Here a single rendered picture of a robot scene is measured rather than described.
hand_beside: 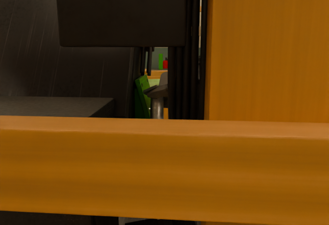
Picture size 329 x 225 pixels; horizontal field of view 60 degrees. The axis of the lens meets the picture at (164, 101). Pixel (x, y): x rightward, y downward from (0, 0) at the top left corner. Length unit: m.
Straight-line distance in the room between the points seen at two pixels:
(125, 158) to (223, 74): 0.13
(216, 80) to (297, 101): 0.09
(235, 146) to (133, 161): 0.10
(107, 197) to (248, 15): 0.23
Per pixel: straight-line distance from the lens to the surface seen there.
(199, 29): 0.38
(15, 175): 0.33
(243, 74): 0.30
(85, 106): 0.54
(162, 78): 0.65
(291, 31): 0.31
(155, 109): 0.62
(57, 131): 0.29
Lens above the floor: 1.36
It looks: 12 degrees down
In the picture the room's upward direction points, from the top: straight up
